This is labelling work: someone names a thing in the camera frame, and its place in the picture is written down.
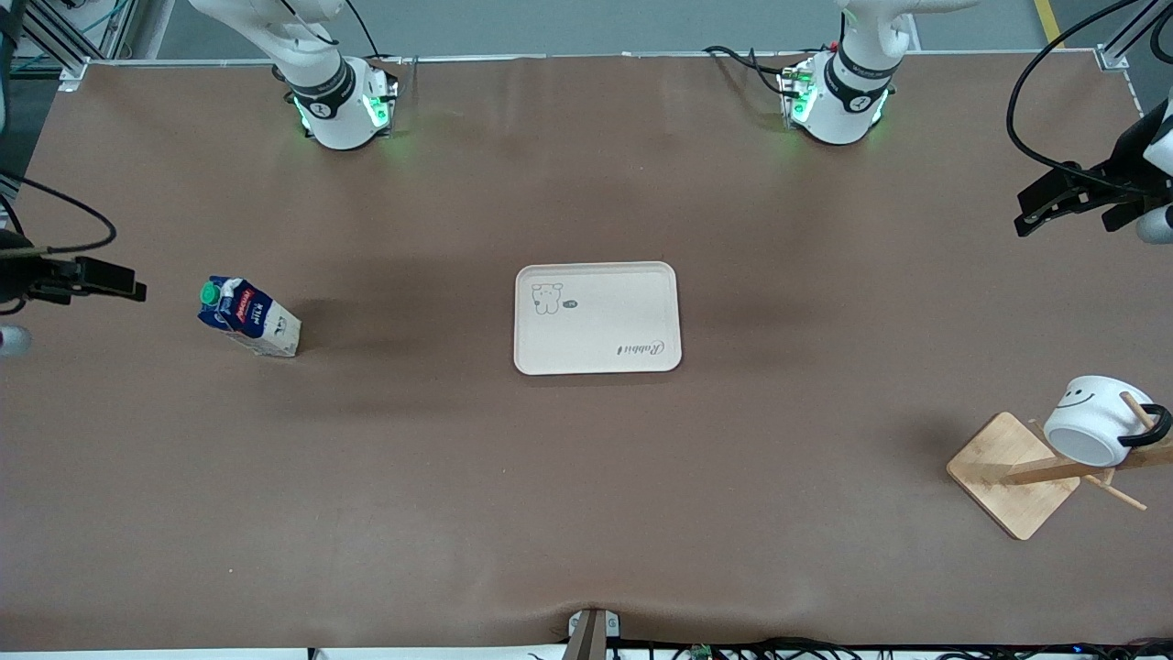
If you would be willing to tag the aluminium frame profile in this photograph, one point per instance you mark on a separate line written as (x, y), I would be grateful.
(55, 41)
(1123, 41)

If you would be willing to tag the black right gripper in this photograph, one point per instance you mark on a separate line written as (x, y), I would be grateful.
(20, 278)

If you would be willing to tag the blue white milk carton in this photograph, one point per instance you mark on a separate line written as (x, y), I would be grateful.
(252, 321)

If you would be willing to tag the cream rectangular rabbit tray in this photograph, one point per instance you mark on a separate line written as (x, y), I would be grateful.
(596, 321)

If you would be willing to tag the brown table cover mat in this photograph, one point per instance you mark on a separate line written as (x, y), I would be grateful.
(367, 458)

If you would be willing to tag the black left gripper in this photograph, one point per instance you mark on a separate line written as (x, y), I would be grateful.
(1114, 178)

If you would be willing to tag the wooden cup rack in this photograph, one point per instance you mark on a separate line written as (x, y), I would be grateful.
(1008, 467)

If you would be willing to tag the grey table edge clamp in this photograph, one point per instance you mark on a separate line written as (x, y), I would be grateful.
(593, 632)

